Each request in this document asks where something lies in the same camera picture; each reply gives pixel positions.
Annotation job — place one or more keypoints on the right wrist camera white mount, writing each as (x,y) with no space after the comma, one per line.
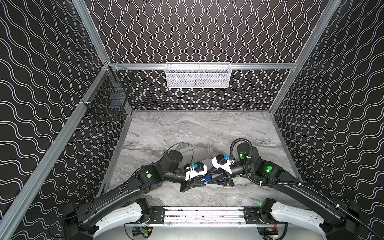
(223,162)

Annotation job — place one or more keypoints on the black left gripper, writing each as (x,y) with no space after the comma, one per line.
(186,183)

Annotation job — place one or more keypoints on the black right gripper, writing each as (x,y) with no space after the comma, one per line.
(227,178)

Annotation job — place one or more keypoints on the blue white glue stick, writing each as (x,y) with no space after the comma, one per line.
(206,178)

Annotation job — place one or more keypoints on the black wire basket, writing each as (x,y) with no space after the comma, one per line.
(109,100)

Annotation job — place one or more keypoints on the aluminium corner post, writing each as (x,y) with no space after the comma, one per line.
(91,29)
(313,39)

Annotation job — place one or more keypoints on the white envelope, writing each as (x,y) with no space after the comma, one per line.
(207,166)

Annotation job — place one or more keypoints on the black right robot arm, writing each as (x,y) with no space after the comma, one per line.
(331,219)

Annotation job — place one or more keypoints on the aluminium corner post right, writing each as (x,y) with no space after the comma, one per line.
(313,39)

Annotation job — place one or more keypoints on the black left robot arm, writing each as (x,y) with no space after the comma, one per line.
(80,221)

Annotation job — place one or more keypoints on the aluminium corner post left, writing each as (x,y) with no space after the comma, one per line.
(91,29)

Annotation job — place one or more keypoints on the white wire mesh basket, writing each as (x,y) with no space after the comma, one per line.
(193,75)

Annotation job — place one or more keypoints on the aluminium left side rail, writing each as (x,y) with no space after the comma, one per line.
(29,191)

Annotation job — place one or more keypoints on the aluminium back crossbar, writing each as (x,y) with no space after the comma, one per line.
(233,66)

